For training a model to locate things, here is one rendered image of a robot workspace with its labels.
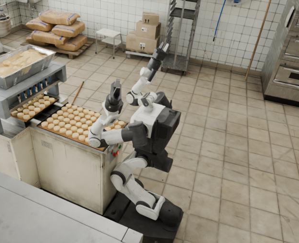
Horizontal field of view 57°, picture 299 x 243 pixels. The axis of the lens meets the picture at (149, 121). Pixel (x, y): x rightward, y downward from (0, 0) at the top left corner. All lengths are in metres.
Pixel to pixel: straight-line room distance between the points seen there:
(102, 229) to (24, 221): 0.14
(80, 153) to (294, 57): 3.56
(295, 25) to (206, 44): 1.81
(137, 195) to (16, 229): 1.92
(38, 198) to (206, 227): 2.36
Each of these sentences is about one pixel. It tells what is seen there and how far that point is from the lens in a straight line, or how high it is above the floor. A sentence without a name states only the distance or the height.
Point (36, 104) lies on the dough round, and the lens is 2.56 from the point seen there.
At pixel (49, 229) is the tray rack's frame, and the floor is 1.82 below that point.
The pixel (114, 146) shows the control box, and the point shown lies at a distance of 2.18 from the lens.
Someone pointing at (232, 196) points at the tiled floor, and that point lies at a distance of 3.17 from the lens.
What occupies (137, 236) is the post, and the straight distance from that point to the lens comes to 0.54.
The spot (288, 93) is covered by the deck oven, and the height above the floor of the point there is 0.22.
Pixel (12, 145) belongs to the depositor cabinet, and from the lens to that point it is 2.40.
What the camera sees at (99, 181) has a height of 0.53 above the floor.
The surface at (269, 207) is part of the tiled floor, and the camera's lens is 3.26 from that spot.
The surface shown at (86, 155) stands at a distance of 2.21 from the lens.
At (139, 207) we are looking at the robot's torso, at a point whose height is 0.32.
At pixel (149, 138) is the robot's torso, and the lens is 1.86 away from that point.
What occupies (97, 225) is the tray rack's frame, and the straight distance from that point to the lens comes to 0.55.
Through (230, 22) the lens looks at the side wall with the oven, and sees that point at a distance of 5.64.
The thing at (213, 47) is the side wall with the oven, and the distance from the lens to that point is 5.79.
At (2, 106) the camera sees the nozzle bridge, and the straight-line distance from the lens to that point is 2.19.
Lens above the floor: 2.28
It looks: 36 degrees down
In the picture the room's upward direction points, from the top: 7 degrees clockwise
